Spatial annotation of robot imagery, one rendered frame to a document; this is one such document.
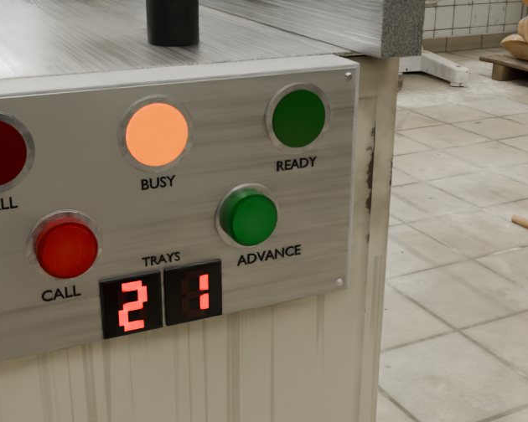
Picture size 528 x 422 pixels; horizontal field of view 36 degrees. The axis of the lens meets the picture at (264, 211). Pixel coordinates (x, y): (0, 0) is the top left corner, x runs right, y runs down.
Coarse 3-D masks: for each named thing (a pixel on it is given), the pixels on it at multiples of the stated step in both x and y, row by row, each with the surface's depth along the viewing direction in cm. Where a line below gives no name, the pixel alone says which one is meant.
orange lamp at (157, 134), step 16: (144, 112) 40; (160, 112) 40; (176, 112) 41; (128, 128) 40; (144, 128) 40; (160, 128) 41; (176, 128) 41; (128, 144) 40; (144, 144) 40; (160, 144) 41; (176, 144) 41; (144, 160) 41; (160, 160) 41
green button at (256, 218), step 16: (256, 192) 44; (240, 208) 43; (256, 208) 44; (272, 208) 44; (224, 224) 44; (240, 224) 44; (256, 224) 44; (272, 224) 44; (240, 240) 44; (256, 240) 44
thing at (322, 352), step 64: (0, 0) 71; (64, 0) 71; (128, 0) 71; (192, 0) 48; (0, 64) 43; (64, 64) 43; (128, 64) 43; (192, 64) 44; (384, 64) 49; (384, 128) 51; (384, 192) 52; (384, 256) 54; (256, 320) 51; (320, 320) 53; (0, 384) 45; (64, 384) 47; (128, 384) 49; (192, 384) 51; (256, 384) 53; (320, 384) 55
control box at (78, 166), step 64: (256, 64) 44; (320, 64) 44; (64, 128) 39; (192, 128) 41; (256, 128) 43; (0, 192) 38; (64, 192) 40; (128, 192) 41; (192, 192) 43; (320, 192) 46; (0, 256) 40; (128, 256) 42; (192, 256) 44; (256, 256) 46; (320, 256) 48; (0, 320) 41; (64, 320) 42; (128, 320) 43; (192, 320) 45
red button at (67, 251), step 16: (48, 224) 40; (64, 224) 40; (80, 224) 40; (48, 240) 39; (64, 240) 40; (80, 240) 40; (96, 240) 41; (48, 256) 40; (64, 256) 40; (80, 256) 40; (48, 272) 40; (64, 272) 40; (80, 272) 41
